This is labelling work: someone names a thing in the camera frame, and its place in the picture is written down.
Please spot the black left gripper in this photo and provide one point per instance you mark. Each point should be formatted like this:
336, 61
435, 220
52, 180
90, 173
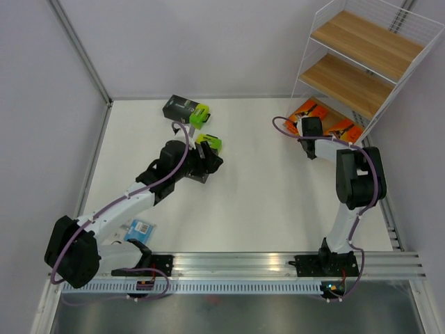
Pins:
208, 165

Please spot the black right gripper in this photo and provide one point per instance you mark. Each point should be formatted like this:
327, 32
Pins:
300, 140

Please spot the orange razor box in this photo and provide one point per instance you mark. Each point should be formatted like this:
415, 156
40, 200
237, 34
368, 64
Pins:
345, 130
310, 108

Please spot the black green razor box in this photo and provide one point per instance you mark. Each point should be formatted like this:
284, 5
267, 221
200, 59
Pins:
186, 111
203, 139

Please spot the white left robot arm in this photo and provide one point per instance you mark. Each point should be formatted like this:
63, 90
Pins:
77, 250

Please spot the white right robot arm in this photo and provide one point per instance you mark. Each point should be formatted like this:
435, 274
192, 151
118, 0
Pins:
360, 183

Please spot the clear blue razor blister pack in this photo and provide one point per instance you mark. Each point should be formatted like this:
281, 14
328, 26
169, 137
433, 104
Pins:
135, 229

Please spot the white wire wooden shelf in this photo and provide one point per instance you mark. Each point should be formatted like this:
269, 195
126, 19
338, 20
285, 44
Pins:
359, 55

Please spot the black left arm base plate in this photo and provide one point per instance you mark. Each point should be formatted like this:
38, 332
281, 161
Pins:
152, 267

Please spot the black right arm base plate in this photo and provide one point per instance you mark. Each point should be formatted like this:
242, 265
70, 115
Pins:
312, 266

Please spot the aluminium mounting rail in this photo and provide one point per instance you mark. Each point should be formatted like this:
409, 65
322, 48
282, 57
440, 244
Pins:
372, 265

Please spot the white slotted cable duct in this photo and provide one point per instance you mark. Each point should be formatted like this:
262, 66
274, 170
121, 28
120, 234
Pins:
308, 287

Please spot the aluminium corner frame post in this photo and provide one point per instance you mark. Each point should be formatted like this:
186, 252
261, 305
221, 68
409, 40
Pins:
76, 43

